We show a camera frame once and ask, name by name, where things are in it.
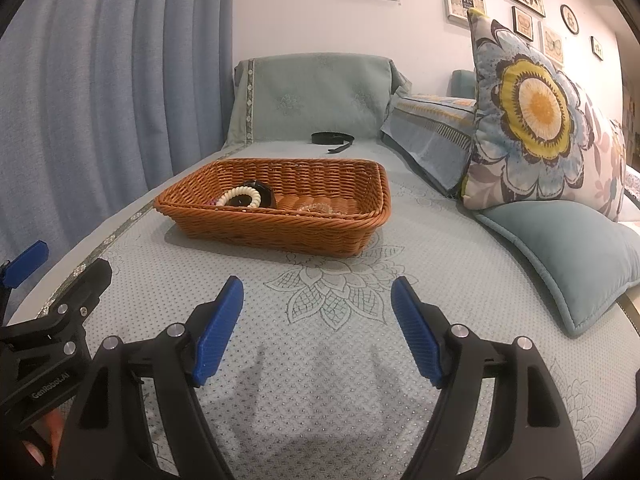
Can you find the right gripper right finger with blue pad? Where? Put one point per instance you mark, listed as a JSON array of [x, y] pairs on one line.
[[528, 433]]

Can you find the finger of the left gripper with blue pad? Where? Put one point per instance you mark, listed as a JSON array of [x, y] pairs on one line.
[[18, 270]]

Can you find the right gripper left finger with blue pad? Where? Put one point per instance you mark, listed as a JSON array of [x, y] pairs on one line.
[[106, 434]]

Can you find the left hand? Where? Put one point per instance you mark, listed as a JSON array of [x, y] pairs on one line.
[[51, 428]]

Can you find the brown wicker basket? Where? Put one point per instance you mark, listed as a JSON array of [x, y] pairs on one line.
[[322, 206]]

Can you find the teal velvet cushion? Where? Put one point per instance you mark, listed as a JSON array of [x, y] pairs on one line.
[[586, 260]]

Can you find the blue curtain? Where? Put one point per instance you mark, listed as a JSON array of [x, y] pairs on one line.
[[102, 101]]

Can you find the striped blue sofa backrest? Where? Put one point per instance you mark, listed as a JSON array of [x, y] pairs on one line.
[[436, 132]]

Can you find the teal sofa armrest cover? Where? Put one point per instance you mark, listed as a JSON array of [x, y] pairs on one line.
[[291, 97]]

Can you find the large floral cushion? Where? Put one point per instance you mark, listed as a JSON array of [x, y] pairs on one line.
[[537, 135]]

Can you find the small black framed picture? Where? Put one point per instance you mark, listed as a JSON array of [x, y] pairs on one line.
[[523, 24]]

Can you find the white framed picture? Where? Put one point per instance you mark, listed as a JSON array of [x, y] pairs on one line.
[[457, 10]]

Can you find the black strap band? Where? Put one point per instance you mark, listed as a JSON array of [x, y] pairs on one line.
[[336, 142]]

